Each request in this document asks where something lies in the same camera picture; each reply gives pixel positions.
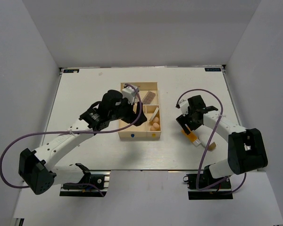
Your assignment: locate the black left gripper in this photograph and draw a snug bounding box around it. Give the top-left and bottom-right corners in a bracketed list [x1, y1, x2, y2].
[109, 95, 147, 126]

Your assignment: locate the round cream powder puff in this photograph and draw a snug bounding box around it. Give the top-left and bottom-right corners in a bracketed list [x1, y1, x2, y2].
[149, 107, 159, 122]

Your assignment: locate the orange cosmetic tube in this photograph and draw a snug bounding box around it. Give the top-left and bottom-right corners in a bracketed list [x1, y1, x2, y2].
[181, 130, 201, 147]

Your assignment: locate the white bottle with cork cap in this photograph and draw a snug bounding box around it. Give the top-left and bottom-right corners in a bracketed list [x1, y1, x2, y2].
[199, 133, 217, 151]

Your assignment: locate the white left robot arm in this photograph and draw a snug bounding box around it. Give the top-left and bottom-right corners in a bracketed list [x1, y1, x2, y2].
[18, 84, 147, 195]

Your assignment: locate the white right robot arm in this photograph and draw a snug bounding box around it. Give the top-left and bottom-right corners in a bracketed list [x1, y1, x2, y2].
[176, 95, 268, 191]

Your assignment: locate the cream wooden organizer box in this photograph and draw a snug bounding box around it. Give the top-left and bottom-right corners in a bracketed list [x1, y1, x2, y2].
[118, 82, 162, 141]

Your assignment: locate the dark table corner label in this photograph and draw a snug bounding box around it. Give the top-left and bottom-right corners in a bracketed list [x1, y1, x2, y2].
[204, 67, 222, 72]

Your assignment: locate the left table corner label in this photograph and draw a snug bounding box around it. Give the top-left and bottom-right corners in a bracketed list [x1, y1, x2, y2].
[63, 69, 80, 73]

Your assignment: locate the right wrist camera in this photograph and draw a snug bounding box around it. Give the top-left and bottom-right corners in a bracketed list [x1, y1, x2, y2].
[175, 99, 189, 116]

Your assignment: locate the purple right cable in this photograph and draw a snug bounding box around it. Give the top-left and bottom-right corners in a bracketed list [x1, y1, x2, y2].
[176, 89, 247, 194]

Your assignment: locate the purple cable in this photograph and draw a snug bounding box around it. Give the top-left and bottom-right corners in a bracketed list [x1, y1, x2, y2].
[0, 82, 143, 189]
[176, 89, 247, 194]

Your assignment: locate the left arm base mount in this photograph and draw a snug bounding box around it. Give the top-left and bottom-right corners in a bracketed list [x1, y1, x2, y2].
[59, 171, 110, 197]

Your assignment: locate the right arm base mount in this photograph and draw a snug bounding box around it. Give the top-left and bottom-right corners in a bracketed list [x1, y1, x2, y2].
[183, 173, 233, 200]

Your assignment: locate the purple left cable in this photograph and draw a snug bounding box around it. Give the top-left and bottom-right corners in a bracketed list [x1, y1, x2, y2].
[0, 82, 143, 189]

